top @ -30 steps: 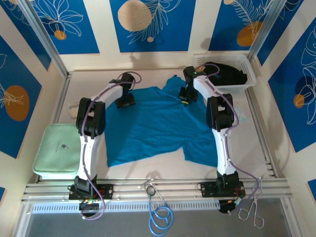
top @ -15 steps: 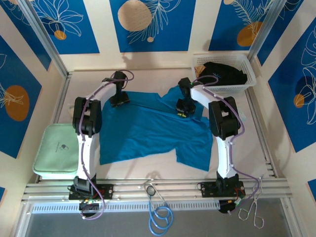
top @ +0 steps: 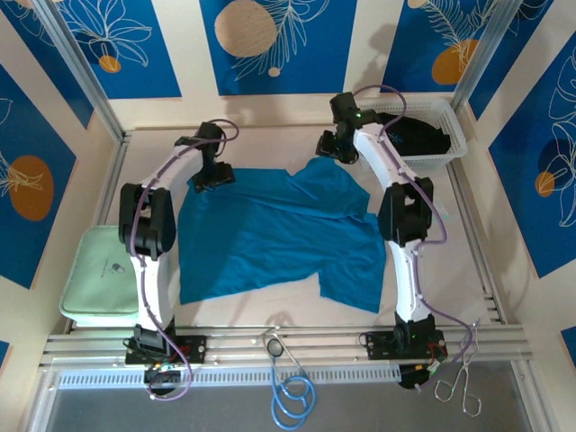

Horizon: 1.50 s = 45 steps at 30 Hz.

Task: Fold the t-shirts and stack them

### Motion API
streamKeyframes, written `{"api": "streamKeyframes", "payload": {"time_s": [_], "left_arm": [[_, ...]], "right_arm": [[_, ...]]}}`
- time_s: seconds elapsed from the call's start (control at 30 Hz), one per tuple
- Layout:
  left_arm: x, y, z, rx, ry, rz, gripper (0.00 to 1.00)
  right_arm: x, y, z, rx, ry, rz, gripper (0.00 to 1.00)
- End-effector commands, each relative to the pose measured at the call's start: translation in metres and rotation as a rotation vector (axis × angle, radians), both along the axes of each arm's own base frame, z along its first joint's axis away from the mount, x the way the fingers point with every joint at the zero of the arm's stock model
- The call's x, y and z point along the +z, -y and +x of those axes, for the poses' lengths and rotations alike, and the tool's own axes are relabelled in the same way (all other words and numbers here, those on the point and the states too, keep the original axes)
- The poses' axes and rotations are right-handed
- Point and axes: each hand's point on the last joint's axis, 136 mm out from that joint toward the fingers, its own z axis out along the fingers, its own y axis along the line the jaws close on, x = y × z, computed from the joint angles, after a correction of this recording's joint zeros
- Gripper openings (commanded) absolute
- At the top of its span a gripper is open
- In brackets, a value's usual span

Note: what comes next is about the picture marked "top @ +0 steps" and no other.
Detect black t-shirt with blue print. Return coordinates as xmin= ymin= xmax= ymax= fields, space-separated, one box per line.
xmin=377 ymin=112 xmax=452 ymax=158

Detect white plastic mesh basket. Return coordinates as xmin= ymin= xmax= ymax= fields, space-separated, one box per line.
xmin=357 ymin=98 xmax=469 ymax=173

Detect pale green soft case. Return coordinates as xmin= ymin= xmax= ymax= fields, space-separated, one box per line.
xmin=59 ymin=224 xmax=141 ymax=329

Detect blue stethoscope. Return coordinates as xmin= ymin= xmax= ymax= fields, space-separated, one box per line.
xmin=262 ymin=330 xmax=318 ymax=429

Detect silver metal tongs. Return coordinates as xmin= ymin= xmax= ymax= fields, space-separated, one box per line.
xmin=434 ymin=319 xmax=482 ymax=418

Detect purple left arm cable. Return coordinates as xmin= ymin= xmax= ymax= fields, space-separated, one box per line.
xmin=128 ymin=118 xmax=239 ymax=401

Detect aluminium corner post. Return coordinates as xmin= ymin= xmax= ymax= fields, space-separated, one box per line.
xmin=33 ymin=0 xmax=126 ymax=141
xmin=451 ymin=0 xmax=527 ymax=113

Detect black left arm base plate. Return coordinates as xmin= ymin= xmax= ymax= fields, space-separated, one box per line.
xmin=124 ymin=335 xmax=208 ymax=365

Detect aluminium rail frame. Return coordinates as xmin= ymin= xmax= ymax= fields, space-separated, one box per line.
xmin=38 ymin=323 xmax=527 ymax=368

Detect white slotted cable duct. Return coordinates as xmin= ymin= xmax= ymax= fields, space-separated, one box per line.
xmin=58 ymin=366 xmax=401 ymax=391

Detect black controller box with wires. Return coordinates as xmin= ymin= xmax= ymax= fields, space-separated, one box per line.
xmin=398 ymin=362 xmax=445 ymax=392
xmin=142 ymin=363 xmax=182 ymax=397

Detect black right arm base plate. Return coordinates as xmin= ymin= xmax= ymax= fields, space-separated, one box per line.
xmin=364 ymin=330 xmax=446 ymax=361

